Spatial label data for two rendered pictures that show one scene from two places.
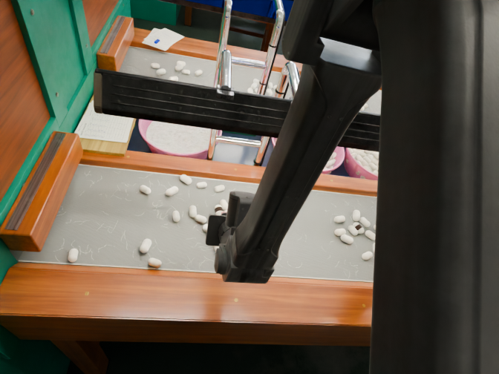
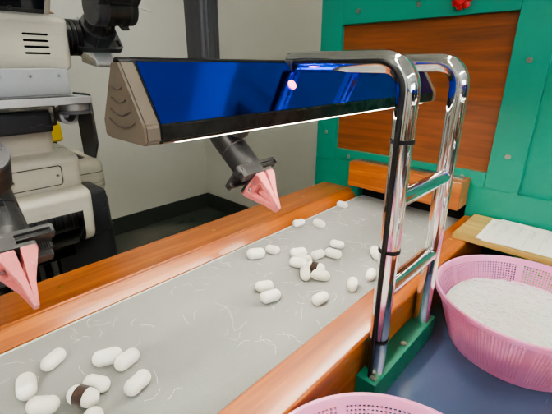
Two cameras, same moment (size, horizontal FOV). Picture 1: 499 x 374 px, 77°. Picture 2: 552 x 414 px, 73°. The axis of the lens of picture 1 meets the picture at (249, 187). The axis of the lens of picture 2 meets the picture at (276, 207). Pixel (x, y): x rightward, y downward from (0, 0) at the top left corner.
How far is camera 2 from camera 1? 1.11 m
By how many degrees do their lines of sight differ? 105
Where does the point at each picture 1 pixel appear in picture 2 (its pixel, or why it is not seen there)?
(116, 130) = (504, 237)
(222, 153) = (477, 392)
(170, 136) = (511, 299)
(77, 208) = not seen: hidden behind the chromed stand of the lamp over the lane
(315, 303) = (131, 260)
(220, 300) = (226, 225)
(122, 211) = (371, 229)
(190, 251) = (289, 241)
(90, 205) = not seen: hidden behind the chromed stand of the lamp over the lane
